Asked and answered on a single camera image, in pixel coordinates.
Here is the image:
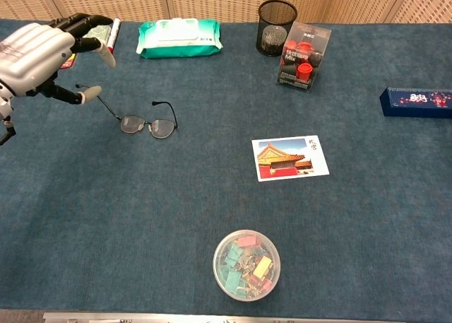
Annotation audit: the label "black mesh pen holder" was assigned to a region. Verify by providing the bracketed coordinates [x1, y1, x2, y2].
[256, 0, 299, 58]

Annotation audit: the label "aluminium rail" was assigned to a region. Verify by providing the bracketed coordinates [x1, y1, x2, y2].
[42, 311, 407, 323]

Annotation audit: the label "pink binder clip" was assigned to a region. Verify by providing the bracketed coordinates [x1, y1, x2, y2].
[237, 235, 262, 248]

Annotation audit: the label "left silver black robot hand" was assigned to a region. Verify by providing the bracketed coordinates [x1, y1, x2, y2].
[0, 13, 117, 106]

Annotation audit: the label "clear round tub of clips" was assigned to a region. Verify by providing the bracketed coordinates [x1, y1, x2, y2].
[212, 229, 282, 303]

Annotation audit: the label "small green white packet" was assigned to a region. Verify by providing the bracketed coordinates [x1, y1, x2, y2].
[83, 25, 111, 44]

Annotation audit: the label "green white wet wipes pack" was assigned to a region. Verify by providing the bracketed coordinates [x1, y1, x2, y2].
[136, 18, 224, 59]

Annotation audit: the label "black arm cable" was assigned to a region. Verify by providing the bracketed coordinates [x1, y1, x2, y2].
[0, 117, 17, 146]

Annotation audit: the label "dark blue printed box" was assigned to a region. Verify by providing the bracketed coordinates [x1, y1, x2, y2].
[379, 86, 452, 119]

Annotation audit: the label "teal felt table cloth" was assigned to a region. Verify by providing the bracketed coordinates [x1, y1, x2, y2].
[0, 18, 452, 319]

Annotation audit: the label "yellow binder clip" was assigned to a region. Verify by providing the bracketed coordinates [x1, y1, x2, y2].
[251, 255, 273, 280]

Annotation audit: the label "yellow razor blister pack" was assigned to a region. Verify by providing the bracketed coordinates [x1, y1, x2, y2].
[59, 53, 77, 70]

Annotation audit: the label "thin-framed eyeglasses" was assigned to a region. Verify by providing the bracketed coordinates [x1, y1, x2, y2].
[75, 83, 179, 140]

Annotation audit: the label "palace photo postcard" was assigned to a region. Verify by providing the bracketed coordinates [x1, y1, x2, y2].
[251, 134, 331, 183]

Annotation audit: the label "white marker with red cap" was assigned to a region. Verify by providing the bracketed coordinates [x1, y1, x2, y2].
[105, 18, 121, 55]

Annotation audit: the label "clear box of red black cups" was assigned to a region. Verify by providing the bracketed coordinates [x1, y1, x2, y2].
[276, 21, 333, 93]

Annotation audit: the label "teal binder clip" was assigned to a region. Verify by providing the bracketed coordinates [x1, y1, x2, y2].
[225, 270, 248, 298]
[224, 244, 244, 267]

